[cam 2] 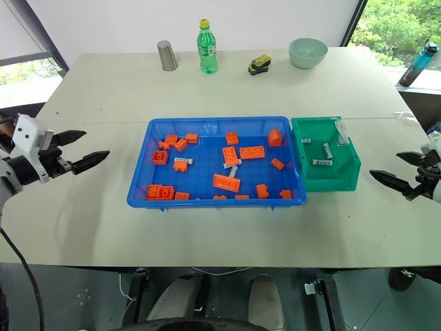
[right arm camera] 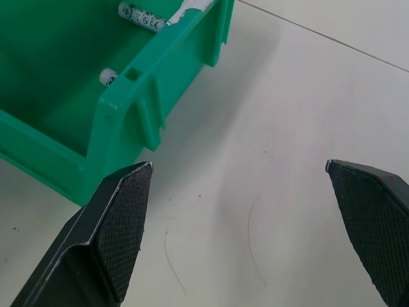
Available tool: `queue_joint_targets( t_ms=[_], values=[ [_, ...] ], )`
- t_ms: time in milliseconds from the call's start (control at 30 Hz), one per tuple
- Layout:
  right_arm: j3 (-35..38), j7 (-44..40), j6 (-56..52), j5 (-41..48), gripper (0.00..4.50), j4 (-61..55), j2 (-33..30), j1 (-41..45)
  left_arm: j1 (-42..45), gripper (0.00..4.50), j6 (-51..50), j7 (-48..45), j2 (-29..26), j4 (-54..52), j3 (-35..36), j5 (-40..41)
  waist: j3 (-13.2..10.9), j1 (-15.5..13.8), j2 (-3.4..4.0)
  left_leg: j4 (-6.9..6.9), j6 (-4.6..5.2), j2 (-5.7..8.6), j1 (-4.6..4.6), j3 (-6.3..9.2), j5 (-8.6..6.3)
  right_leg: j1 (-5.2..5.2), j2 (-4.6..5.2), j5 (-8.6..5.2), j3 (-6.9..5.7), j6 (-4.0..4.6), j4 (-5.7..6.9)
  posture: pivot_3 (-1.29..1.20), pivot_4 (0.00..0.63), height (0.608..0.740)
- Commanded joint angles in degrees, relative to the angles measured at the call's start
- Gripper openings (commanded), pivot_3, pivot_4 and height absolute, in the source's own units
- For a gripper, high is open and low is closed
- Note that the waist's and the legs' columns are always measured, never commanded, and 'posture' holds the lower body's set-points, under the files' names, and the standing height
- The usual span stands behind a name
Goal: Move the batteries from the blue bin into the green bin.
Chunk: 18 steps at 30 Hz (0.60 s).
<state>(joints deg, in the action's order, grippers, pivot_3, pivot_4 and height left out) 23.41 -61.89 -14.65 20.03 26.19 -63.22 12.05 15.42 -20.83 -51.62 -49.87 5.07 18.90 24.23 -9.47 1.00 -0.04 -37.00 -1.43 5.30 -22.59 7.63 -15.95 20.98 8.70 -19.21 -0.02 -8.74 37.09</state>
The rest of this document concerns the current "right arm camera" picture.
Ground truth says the white AA battery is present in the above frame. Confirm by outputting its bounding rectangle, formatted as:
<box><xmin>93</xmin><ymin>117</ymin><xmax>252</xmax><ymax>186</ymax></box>
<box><xmin>99</xmin><ymin>68</ymin><xmax>120</xmax><ymax>88</ymax></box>
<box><xmin>118</xmin><ymin>2</ymin><xmax>167</xmax><ymax>34</ymax></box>

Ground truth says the torn white paper label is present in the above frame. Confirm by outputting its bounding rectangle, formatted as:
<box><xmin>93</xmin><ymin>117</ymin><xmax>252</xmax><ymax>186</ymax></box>
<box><xmin>164</xmin><ymin>0</ymin><xmax>214</xmax><ymax>27</ymax></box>

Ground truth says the green plastic bin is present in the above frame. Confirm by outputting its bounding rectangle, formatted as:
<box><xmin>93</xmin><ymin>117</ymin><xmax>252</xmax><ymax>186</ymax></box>
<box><xmin>0</xmin><ymin>0</ymin><xmax>236</xmax><ymax>207</ymax></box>

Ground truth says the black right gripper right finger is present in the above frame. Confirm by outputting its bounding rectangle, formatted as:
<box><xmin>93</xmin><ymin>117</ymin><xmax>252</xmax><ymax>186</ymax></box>
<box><xmin>325</xmin><ymin>159</ymin><xmax>409</xmax><ymax>307</ymax></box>

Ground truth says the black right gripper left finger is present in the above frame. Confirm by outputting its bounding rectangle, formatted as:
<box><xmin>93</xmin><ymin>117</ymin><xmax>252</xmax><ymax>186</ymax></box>
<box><xmin>9</xmin><ymin>161</ymin><xmax>154</xmax><ymax>307</ymax></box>

